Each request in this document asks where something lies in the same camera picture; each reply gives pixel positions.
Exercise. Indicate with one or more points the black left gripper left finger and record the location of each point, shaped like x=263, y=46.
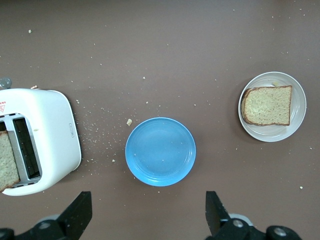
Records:
x=70, y=215

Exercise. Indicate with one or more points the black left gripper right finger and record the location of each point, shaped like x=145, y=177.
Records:
x=217, y=215

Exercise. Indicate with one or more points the brown bread slice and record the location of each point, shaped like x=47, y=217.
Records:
x=8, y=162
x=268, y=106

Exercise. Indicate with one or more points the blue plate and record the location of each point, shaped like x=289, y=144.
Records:
x=160, y=152

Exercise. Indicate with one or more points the beige plate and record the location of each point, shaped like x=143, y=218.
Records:
x=298, y=112

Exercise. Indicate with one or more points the white toaster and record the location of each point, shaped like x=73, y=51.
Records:
x=50, y=125

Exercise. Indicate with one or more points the large bread crumb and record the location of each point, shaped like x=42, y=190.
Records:
x=129, y=122

